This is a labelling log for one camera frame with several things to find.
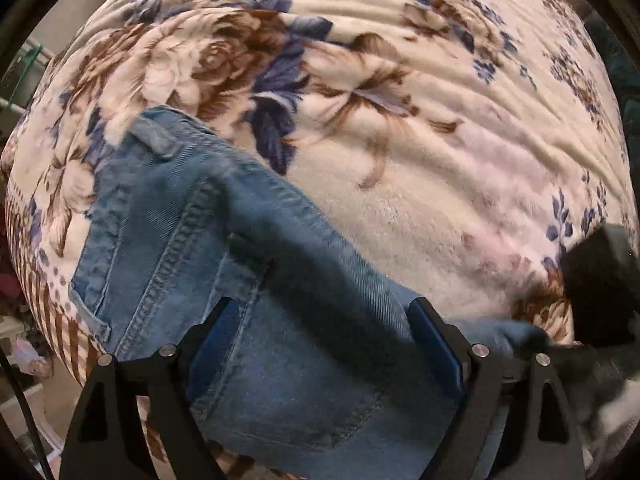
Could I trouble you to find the large dark teal pillow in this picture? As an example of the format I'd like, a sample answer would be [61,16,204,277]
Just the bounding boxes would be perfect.
[582,2,640,136]

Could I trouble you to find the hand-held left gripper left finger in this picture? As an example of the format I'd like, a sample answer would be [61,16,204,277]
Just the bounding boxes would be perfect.
[59,296,248,480]

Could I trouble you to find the grey white cloth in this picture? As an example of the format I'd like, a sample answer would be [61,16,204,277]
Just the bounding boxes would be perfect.
[550,344,640,476]

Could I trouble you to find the blue denim pants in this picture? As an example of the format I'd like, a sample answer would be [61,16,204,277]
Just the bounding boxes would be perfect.
[67,105,551,480]

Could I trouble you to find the floral printed blanket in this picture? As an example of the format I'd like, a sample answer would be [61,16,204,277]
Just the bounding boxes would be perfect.
[0,0,636,480]

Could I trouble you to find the black cable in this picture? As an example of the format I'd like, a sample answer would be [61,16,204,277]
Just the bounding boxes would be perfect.
[0,347,55,480]

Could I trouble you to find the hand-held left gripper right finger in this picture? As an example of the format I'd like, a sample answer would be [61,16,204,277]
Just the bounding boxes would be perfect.
[406,296,587,480]

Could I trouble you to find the green white plastic rack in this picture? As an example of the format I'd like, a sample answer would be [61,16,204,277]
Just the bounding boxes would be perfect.
[2,42,56,111]

